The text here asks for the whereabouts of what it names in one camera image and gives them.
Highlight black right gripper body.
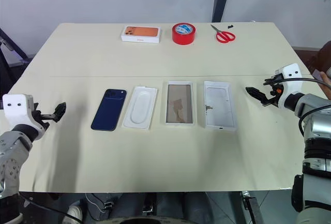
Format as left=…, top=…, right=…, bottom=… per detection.
left=261, top=72, right=285, bottom=109

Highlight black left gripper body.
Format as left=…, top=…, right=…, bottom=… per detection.
left=31, top=101, right=56, bottom=131

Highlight white phone box lid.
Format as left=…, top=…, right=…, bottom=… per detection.
left=203, top=80, right=238, bottom=133

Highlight white box base brown inside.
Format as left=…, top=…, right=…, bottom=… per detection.
left=164, top=80, right=198, bottom=126

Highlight white box orange phone print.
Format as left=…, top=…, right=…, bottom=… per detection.
left=120, top=25, right=162, bottom=44

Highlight person's bare hand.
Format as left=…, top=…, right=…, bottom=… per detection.
left=320, top=72, right=331, bottom=87

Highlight dark blue smartphone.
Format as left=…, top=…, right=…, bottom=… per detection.
left=90, top=88, right=128, bottom=132

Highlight person in brown clothing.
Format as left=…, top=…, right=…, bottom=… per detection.
left=308, top=39, right=331, bottom=80

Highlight white moulded tray insert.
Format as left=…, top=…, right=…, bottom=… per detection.
left=123, top=85, right=158, bottom=131

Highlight red tape roll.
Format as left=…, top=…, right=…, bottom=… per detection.
left=172, top=22, right=197, bottom=46

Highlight white shoe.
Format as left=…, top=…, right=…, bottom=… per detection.
left=66, top=204, right=84, bottom=222

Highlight black metal table leg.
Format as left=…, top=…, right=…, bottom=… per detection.
left=239, top=190, right=260, bottom=224

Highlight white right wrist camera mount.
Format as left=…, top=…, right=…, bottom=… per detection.
left=274, top=63, right=304, bottom=106

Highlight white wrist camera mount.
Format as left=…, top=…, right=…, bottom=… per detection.
left=274, top=63, right=304, bottom=106
left=2, top=94, right=45, bottom=140

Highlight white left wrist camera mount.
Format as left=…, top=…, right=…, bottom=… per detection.
left=2, top=94, right=45, bottom=140

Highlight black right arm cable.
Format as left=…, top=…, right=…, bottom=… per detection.
left=268, top=77, right=331, bottom=137

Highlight red handled scissors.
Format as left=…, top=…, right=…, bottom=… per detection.
left=210, top=24, right=236, bottom=44

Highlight black metal stand frame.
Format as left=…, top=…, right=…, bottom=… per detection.
left=0, top=26, right=35, bottom=68

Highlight black floor cable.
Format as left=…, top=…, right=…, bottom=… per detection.
left=20, top=194, right=78, bottom=224

